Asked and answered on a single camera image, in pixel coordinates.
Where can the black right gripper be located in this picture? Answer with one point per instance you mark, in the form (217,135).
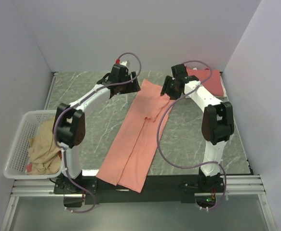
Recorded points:
(166,89)

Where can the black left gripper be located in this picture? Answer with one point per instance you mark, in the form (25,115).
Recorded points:
(133,87)

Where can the salmon pink t-shirt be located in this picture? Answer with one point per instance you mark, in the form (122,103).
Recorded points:
(132,151)

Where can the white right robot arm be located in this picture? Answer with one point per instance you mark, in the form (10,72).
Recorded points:
(217,121)

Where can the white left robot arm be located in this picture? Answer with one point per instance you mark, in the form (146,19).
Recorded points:
(69,125)

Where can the folded red t-shirt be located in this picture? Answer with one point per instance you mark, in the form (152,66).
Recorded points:
(202,75)

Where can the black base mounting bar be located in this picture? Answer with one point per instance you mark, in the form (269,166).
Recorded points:
(188,189)

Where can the beige t-shirt in basket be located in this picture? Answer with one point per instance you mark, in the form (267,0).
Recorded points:
(43,152)

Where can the white plastic laundry basket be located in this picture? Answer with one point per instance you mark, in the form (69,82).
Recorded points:
(16,166)

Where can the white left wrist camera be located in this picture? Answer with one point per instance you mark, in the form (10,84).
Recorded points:
(124,63)

